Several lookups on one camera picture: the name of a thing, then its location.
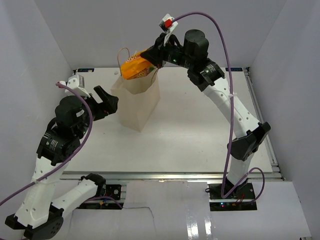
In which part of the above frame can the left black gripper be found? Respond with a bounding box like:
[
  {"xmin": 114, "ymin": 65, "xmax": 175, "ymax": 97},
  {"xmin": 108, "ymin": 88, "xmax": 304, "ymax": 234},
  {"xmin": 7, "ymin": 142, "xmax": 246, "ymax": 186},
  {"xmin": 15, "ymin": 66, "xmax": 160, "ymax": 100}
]
[{"xmin": 75, "ymin": 85, "xmax": 119, "ymax": 139}]

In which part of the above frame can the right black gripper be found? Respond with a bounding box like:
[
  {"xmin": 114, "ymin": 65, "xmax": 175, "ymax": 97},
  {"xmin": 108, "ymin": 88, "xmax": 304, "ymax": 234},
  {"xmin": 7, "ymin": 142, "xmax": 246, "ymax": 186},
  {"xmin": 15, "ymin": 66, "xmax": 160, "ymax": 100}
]
[{"xmin": 141, "ymin": 32, "xmax": 195, "ymax": 70}]

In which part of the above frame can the orange snack pack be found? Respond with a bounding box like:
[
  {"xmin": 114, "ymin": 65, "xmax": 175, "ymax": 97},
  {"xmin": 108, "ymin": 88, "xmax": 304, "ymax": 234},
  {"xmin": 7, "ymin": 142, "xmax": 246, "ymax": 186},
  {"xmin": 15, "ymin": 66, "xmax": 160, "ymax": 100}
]
[{"xmin": 120, "ymin": 49, "xmax": 156, "ymax": 80}]

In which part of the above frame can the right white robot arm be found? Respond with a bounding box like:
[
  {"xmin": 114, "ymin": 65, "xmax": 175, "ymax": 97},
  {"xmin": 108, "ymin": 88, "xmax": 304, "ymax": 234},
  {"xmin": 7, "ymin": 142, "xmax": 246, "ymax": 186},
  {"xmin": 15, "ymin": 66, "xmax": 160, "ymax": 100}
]
[{"xmin": 141, "ymin": 29, "xmax": 271, "ymax": 200}]

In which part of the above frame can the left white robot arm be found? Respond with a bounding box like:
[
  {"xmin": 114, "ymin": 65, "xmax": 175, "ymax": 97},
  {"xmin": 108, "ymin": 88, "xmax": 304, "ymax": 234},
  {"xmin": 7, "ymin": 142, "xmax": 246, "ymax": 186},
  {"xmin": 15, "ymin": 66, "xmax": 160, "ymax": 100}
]
[{"xmin": 5, "ymin": 85, "xmax": 119, "ymax": 240}]

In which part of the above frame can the beige paper bag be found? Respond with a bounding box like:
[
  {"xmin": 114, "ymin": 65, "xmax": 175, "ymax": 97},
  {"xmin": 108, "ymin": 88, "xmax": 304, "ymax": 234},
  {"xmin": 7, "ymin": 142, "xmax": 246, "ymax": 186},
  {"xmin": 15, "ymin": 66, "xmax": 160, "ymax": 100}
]
[{"xmin": 110, "ymin": 63, "xmax": 160, "ymax": 132}]

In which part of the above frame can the left blue table label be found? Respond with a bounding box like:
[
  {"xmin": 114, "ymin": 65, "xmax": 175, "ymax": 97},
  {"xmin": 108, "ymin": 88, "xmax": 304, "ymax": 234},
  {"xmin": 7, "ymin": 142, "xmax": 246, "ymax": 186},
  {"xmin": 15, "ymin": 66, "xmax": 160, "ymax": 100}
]
[{"xmin": 76, "ymin": 68, "xmax": 95, "ymax": 73}]

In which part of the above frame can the blue table label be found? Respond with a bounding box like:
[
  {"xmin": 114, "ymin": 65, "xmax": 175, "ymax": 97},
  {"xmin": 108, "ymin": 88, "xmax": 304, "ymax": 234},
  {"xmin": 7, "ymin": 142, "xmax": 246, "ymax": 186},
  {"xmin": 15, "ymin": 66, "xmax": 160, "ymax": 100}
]
[
  {"xmin": 76, "ymin": 68, "xmax": 95, "ymax": 73},
  {"xmin": 225, "ymin": 67, "xmax": 243, "ymax": 72}
]

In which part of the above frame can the right blue table label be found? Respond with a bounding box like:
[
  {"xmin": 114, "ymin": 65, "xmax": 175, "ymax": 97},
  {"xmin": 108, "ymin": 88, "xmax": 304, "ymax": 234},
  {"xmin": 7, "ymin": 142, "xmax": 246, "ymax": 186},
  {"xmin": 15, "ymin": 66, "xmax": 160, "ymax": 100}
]
[{"xmin": 225, "ymin": 67, "xmax": 243, "ymax": 72}]

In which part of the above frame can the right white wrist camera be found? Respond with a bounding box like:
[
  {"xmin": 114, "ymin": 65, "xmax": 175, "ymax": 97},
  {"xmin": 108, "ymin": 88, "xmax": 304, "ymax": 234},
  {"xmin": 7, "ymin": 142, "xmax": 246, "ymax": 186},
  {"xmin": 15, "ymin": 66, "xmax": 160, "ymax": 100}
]
[{"xmin": 159, "ymin": 13, "xmax": 178, "ymax": 47}]

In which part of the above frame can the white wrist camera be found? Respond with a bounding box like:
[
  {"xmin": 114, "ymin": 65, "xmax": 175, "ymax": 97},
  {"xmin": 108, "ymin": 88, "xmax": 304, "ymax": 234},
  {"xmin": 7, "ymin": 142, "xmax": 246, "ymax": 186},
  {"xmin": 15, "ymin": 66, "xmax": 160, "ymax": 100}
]
[
  {"xmin": 58, "ymin": 74, "xmax": 91, "ymax": 98},
  {"xmin": 159, "ymin": 13, "xmax": 178, "ymax": 47}
]

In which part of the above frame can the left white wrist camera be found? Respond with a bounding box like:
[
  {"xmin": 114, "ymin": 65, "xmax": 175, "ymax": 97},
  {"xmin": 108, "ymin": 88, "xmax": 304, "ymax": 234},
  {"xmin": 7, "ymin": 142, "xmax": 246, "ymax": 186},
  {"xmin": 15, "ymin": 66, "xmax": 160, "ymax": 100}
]
[{"xmin": 58, "ymin": 74, "xmax": 91, "ymax": 98}]

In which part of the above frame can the aluminium front rail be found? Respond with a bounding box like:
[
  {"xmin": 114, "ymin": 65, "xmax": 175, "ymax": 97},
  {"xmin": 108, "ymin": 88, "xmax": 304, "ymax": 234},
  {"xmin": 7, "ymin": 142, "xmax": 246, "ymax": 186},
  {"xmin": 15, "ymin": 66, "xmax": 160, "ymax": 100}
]
[{"xmin": 60, "ymin": 171, "xmax": 282, "ymax": 181}]

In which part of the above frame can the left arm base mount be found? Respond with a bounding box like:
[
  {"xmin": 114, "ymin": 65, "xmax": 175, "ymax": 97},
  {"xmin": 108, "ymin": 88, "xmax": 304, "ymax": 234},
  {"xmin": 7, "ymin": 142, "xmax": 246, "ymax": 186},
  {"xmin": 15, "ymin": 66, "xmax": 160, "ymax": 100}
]
[{"xmin": 78, "ymin": 184, "xmax": 126, "ymax": 210}]

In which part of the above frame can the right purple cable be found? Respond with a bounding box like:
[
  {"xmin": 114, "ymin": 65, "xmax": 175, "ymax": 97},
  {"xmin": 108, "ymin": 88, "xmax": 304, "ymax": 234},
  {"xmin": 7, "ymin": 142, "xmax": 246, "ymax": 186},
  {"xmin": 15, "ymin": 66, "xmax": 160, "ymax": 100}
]
[{"xmin": 172, "ymin": 11, "xmax": 265, "ymax": 202}]

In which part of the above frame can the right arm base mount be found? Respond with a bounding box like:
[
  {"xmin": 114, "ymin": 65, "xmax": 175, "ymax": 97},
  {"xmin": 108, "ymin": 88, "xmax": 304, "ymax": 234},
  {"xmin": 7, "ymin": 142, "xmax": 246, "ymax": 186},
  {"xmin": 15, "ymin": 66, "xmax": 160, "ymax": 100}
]
[{"xmin": 205, "ymin": 183, "xmax": 258, "ymax": 212}]

